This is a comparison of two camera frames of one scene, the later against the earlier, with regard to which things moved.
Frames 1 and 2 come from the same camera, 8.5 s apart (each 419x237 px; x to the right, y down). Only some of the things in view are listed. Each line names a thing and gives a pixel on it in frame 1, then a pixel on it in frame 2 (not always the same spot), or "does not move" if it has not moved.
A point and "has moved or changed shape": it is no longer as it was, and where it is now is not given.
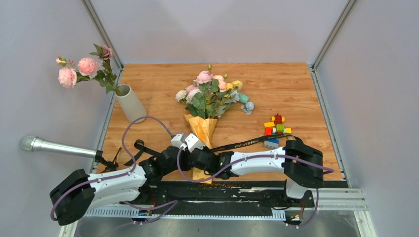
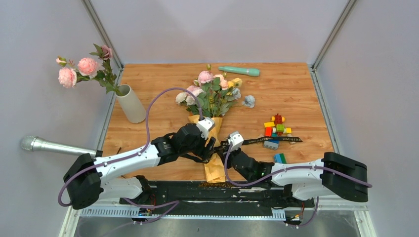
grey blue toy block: [271, 143] does not move
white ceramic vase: [129, 104] does not move
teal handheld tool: [243, 98] → [251, 72]
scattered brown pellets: [221, 184] does not move
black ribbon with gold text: [136, 143] has moved or changed shape
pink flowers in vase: [89, 68] does not move
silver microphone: [35, 143] does not move
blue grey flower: [248, 107] → [249, 101]
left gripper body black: [185, 166] → [199, 144]
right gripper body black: [207, 150] → [231, 155]
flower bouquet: [207, 98] has moved or changed shape
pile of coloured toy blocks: [275, 127] does not move
